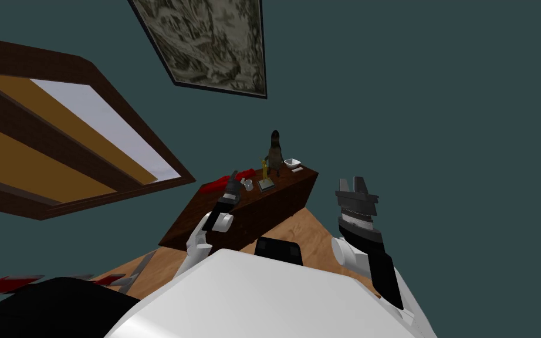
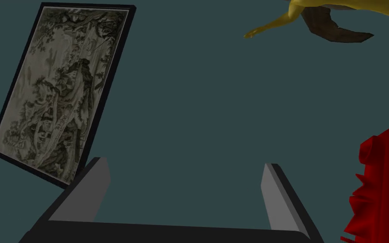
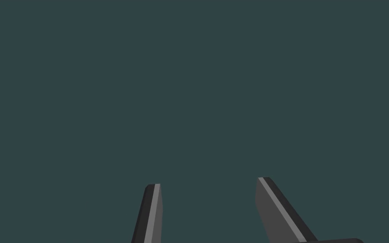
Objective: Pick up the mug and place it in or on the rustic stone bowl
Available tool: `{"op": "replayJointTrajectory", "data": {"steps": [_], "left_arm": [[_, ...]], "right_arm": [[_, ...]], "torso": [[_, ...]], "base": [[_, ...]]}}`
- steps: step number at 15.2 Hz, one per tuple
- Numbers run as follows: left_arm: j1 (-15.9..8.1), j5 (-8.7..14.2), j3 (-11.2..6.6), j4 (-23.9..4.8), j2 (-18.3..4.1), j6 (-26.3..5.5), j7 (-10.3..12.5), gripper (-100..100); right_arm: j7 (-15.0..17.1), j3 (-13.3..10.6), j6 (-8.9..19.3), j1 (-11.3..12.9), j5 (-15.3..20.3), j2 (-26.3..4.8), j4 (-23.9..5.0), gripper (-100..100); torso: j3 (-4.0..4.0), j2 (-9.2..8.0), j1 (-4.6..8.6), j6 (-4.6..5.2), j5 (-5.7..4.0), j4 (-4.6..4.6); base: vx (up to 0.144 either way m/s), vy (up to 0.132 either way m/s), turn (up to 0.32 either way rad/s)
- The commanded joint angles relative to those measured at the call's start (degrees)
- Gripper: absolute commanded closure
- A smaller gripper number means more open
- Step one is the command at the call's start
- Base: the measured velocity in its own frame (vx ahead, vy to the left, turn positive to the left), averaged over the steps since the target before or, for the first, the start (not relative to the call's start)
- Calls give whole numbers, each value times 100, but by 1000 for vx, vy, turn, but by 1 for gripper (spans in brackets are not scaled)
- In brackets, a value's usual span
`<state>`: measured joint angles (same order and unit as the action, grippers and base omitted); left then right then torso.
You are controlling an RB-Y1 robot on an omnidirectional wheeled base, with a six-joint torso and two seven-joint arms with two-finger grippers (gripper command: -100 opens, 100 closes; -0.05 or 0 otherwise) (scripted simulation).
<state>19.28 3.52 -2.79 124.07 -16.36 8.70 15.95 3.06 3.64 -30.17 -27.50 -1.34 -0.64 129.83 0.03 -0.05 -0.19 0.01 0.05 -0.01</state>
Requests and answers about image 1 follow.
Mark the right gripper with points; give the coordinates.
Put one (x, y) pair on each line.
(356, 203)

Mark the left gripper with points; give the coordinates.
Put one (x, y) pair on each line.
(233, 187)

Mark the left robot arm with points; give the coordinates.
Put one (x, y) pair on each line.
(197, 249)

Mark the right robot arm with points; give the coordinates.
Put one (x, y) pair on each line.
(374, 263)

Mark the small white mug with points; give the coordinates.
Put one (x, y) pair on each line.
(248, 185)

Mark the red flat cloth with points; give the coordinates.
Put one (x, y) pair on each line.
(214, 184)

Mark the gold statuette on grey base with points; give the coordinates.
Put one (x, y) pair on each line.
(266, 184)

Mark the dark brown wooden table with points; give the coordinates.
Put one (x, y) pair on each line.
(251, 216)

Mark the dark brown figurine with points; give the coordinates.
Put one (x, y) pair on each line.
(275, 155)

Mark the small white bar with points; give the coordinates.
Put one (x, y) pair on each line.
(297, 169)

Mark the white square bowl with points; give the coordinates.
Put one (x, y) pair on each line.
(292, 163)

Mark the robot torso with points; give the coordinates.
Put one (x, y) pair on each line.
(251, 300)

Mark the black framed wall picture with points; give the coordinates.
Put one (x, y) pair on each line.
(209, 42)

